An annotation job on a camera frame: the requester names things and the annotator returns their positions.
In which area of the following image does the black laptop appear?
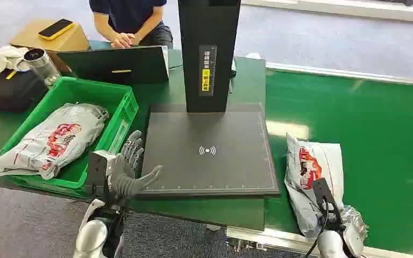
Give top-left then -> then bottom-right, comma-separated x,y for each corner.
56,45 -> 170,86

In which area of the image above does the black yellow column label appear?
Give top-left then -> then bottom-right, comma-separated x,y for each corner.
198,44 -> 217,97

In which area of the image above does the black scanner column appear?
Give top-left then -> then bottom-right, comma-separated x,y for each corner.
177,0 -> 242,113

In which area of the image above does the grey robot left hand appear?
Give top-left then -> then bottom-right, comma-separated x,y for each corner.
107,130 -> 163,199

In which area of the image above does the green plastic crate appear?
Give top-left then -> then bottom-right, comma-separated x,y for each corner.
0,76 -> 140,200

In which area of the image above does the black bag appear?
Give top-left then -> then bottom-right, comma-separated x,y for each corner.
0,65 -> 49,113

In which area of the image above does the green conveyor belt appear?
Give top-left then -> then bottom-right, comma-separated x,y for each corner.
263,68 -> 413,258

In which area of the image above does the black scanner base plate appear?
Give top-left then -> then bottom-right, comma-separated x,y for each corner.
136,103 -> 281,199

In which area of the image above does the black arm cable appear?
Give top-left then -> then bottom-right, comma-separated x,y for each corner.
301,199 -> 330,258

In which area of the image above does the white grey parcel bag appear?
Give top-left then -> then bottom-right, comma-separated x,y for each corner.
0,103 -> 110,181
284,133 -> 346,239

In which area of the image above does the person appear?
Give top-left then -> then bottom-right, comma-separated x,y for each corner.
89,0 -> 174,49

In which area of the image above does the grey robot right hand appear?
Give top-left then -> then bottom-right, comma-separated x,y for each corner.
339,205 -> 369,258

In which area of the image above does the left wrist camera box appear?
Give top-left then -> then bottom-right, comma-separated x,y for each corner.
86,149 -> 117,197

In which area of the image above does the yellow cased phone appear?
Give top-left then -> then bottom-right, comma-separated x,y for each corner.
37,18 -> 75,41

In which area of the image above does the white cloth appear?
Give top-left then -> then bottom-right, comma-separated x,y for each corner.
0,45 -> 31,75

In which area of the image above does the brown cardboard box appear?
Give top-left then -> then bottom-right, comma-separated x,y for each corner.
9,18 -> 91,53

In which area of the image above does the person's hand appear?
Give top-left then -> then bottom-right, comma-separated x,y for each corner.
110,32 -> 136,49

